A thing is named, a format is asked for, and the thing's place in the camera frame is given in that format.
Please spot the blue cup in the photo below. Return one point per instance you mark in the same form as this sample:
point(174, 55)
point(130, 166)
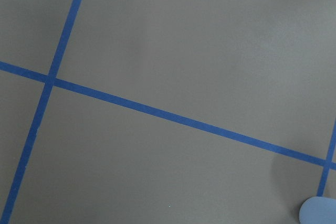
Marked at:
point(319, 210)

